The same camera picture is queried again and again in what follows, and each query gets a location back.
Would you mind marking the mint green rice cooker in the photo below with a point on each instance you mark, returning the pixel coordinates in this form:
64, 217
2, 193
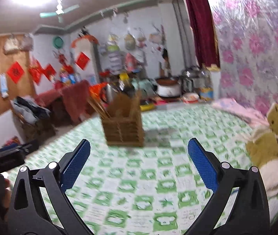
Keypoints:
147, 87

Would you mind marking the silver pressure cooker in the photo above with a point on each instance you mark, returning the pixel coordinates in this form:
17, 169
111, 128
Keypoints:
190, 79

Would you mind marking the chair with clothes pile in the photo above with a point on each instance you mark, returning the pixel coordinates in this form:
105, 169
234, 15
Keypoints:
35, 120

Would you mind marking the red cloth covered table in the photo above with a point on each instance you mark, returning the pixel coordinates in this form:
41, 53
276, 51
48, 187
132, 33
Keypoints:
68, 105

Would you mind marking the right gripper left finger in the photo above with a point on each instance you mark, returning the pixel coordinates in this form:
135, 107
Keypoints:
27, 212

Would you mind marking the green white patterned tablecloth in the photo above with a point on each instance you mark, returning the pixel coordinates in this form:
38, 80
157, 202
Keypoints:
153, 189

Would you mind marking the red white bowl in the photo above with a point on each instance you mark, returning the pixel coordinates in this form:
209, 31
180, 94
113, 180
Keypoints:
190, 97

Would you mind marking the person's left hand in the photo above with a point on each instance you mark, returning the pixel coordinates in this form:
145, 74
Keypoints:
7, 195

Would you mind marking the steel electric kettle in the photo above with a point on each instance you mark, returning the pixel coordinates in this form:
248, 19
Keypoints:
108, 93

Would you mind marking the red diamond paper on fridge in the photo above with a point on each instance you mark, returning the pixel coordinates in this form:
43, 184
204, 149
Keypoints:
82, 60

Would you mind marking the stacked grey steamer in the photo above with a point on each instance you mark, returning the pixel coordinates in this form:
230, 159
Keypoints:
115, 58

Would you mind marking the green ceiling fan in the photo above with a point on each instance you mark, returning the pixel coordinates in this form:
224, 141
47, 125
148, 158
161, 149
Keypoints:
60, 11

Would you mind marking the wooden slatted chopstick holder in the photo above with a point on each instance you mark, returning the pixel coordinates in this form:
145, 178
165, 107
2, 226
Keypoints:
122, 126

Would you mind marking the white refrigerator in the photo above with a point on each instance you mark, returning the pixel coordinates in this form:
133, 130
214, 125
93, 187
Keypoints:
87, 44

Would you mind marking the red snack box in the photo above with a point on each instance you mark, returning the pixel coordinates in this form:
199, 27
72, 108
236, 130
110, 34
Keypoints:
13, 141

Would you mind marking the green round plate on wall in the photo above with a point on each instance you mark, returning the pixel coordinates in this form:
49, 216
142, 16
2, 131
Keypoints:
58, 42

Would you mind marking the white hotplate with wok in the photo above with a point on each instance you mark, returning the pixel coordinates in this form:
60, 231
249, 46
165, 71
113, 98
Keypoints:
168, 87

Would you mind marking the clear plastic oil bottle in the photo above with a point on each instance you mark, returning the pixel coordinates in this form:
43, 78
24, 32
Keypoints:
206, 87

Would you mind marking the yellow pan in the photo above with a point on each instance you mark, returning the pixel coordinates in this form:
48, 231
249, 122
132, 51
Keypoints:
147, 107

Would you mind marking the yellow green plush toy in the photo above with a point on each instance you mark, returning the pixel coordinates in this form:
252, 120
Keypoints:
262, 148

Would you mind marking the pink folded blanket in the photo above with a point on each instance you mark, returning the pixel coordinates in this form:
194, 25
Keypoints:
251, 116

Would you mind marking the red diamond paper on door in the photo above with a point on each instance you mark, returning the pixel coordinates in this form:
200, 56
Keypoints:
15, 72

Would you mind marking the pink thermos jug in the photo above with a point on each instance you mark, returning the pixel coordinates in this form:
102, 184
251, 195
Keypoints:
130, 62

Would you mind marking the dark soy sauce bottle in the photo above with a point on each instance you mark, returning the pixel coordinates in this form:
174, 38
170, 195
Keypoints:
125, 84

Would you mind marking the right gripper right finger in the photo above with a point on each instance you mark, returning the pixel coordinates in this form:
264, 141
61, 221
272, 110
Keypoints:
250, 212

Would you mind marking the dark red hanging curtain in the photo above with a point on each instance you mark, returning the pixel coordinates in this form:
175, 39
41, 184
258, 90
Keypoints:
201, 22

